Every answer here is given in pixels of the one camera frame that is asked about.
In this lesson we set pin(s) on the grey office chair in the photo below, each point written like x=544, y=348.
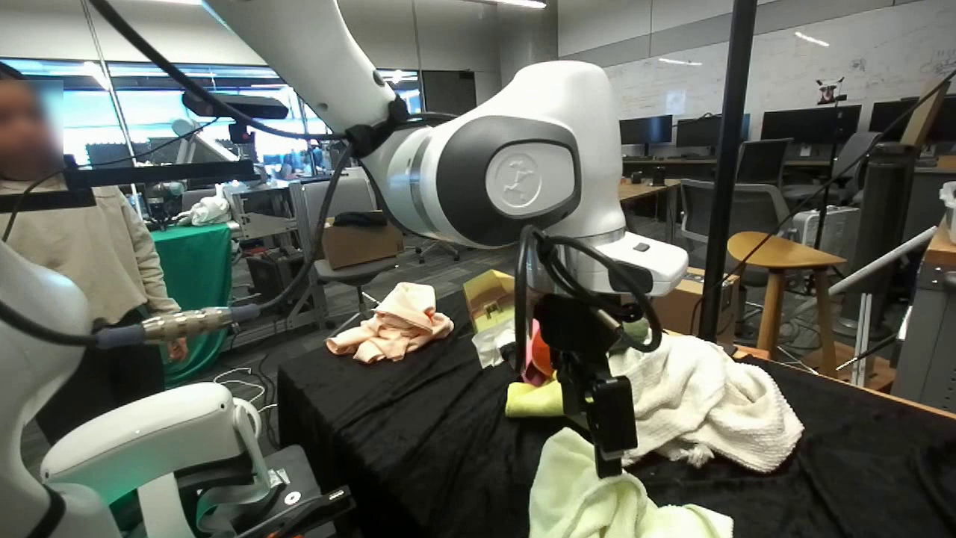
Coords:
x=749, y=205
x=346, y=276

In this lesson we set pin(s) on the wooden stool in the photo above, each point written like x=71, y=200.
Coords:
x=782, y=251

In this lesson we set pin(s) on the person in beige sweater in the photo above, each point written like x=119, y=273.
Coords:
x=92, y=257

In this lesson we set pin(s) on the black vertical pole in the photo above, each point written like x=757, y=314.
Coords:
x=727, y=149

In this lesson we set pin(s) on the small brown cardboard box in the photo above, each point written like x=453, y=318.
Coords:
x=359, y=242

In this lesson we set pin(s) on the large white waffle towel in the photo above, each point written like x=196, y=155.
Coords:
x=718, y=399

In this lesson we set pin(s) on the black velvet tablecloth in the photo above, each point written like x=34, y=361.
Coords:
x=419, y=438

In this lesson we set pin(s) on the silver metal pole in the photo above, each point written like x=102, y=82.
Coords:
x=887, y=260

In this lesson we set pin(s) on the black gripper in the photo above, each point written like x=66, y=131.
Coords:
x=577, y=345

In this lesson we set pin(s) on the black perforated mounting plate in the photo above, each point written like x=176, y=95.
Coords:
x=288, y=508

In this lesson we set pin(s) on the dark grey cabinet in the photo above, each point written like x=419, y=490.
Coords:
x=893, y=197

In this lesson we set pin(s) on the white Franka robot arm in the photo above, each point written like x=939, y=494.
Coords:
x=518, y=167

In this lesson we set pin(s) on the black computer monitor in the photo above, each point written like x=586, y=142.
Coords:
x=646, y=130
x=894, y=113
x=704, y=130
x=810, y=124

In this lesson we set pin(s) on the black stereo camera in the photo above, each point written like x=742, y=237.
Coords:
x=234, y=106

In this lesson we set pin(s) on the peach cloth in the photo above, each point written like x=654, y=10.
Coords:
x=400, y=330

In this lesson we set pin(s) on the yellow cloth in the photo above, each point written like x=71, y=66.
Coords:
x=534, y=400

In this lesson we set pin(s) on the green table cover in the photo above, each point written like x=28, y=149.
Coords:
x=198, y=269

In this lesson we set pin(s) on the pale green white cloth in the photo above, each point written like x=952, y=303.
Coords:
x=586, y=494

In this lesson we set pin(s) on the white plastic bag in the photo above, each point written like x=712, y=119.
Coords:
x=208, y=209

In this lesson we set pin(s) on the grey workbench with wooden top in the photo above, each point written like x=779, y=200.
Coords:
x=927, y=330

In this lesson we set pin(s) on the long cardboard box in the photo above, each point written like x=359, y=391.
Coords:
x=688, y=299

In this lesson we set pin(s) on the black horizontal bar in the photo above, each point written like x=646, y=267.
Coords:
x=150, y=173

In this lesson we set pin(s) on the wooden office table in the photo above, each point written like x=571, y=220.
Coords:
x=643, y=190

